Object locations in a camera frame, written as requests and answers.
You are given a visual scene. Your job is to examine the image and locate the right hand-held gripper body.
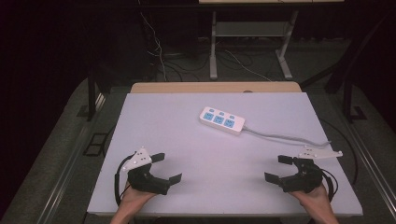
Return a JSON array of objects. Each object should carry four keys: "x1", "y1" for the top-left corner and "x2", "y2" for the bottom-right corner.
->
[{"x1": 279, "y1": 146, "x2": 344, "y2": 194}]

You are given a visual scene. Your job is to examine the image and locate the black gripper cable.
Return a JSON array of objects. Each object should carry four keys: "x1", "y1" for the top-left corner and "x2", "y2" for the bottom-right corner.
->
[
  {"x1": 113, "y1": 154, "x2": 133, "y2": 207},
  {"x1": 320, "y1": 168, "x2": 339, "y2": 203}
]

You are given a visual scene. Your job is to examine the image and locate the wooden table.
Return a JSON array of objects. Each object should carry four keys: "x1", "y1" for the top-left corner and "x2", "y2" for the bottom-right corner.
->
[{"x1": 130, "y1": 81, "x2": 303, "y2": 94}]

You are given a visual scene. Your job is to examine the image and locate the metal floor rail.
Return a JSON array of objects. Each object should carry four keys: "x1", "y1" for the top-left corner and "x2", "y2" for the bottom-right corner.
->
[
  {"x1": 344, "y1": 120, "x2": 396, "y2": 214},
  {"x1": 35, "y1": 92, "x2": 107, "y2": 224}
]

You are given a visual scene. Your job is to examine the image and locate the grey metal stand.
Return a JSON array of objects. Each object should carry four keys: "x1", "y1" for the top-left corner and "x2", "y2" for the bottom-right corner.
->
[{"x1": 208, "y1": 10, "x2": 299, "y2": 81}]

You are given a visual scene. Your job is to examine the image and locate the black stand leg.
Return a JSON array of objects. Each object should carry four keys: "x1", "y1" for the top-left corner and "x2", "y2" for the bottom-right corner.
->
[
  {"x1": 341, "y1": 78, "x2": 369, "y2": 124},
  {"x1": 76, "y1": 66, "x2": 110, "y2": 122}
]

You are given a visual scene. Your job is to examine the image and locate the long black floor cable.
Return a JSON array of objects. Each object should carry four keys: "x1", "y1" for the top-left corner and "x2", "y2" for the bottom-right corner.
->
[{"x1": 320, "y1": 118, "x2": 360, "y2": 187}]

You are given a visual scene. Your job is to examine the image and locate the black floor frame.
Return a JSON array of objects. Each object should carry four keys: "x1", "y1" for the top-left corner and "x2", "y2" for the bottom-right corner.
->
[{"x1": 82, "y1": 133, "x2": 109, "y2": 158}]

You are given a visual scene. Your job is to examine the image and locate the white power strip blue sockets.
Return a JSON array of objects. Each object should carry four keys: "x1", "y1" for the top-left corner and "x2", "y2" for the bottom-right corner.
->
[{"x1": 198, "y1": 106, "x2": 247, "y2": 136}]

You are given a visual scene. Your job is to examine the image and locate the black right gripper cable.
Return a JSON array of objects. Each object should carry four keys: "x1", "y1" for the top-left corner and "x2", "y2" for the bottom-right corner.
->
[{"x1": 320, "y1": 168, "x2": 339, "y2": 203}]

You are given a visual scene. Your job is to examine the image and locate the person's left hand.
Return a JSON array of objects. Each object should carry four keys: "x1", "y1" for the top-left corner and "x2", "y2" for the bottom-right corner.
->
[{"x1": 119, "y1": 181, "x2": 157, "y2": 210}]

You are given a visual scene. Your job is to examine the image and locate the person's right hand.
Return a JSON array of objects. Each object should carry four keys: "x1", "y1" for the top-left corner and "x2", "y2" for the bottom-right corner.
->
[{"x1": 289, "y1": 183, "x2": 332, "y2": 215}]

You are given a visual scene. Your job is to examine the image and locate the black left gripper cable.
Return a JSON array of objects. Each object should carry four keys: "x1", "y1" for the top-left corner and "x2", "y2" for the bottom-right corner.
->
[{"x1": 113, "y1": 154, "x2": 133, "y2": 207}]

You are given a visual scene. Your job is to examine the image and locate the white floor cable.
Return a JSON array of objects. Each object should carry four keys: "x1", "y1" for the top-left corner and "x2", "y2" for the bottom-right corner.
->
[
  {"x1": 223, "y1": 49, "x2": 273, "y2": 83},
  {"x1": 139, "y1": 11, "x2": 168, "y2": 82}
]

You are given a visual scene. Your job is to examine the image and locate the grey power strip cable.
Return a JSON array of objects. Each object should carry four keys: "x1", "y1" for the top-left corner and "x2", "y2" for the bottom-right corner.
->
[{"x1": 242, "y1": 125, "x2": 332, "y2": 148}]

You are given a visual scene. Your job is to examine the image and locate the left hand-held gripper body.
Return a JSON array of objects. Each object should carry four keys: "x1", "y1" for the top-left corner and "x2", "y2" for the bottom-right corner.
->
[{"x1": 121, "y1": 147, "x2": 171, "y2": 196}]

